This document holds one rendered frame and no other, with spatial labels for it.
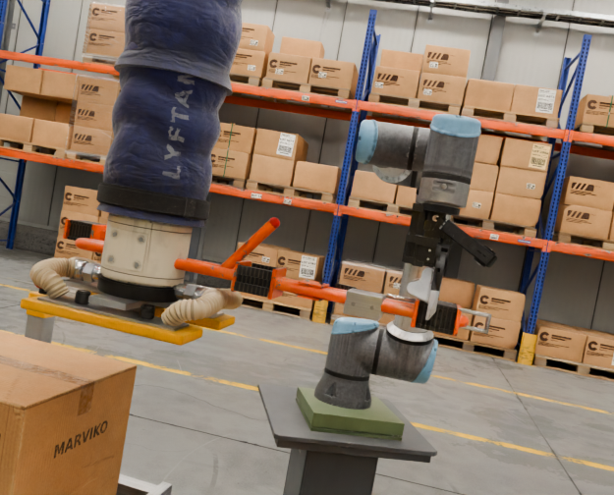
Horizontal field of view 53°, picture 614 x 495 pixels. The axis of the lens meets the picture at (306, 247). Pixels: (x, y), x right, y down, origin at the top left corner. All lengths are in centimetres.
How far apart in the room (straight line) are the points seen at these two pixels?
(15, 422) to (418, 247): 80
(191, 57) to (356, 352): 112
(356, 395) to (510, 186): 663
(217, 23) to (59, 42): 1050
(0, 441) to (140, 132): 63
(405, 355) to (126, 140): 113
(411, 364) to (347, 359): 20
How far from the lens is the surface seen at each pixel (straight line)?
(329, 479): 208
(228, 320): 137
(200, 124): 124
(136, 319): 121
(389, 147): 128
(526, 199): 848
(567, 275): 991
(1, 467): 133
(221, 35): 127
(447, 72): 860
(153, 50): 125
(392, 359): 200
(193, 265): 125
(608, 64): 1032
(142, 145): 123
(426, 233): 117
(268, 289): 119
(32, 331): 210
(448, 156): 115
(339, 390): 202
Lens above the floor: 137
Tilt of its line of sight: 3 degrees down
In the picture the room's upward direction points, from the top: 10 degrees clockwise
